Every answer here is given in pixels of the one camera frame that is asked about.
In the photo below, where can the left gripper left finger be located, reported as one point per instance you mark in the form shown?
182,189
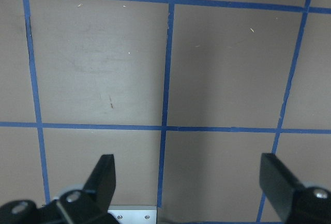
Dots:
100,185

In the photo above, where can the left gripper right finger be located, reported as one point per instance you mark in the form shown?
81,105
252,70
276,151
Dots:
280,186

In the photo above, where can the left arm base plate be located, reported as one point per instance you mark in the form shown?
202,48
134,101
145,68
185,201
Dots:
134,213

